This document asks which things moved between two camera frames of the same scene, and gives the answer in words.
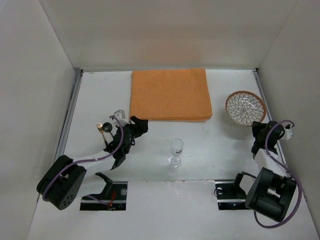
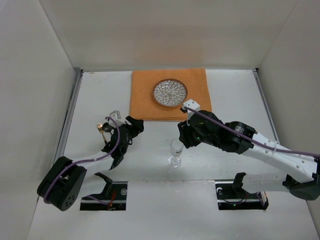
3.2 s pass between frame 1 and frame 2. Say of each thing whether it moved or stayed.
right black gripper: moved
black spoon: stayed
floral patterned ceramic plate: moved
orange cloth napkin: stayed
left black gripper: stayed
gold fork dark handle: stayed
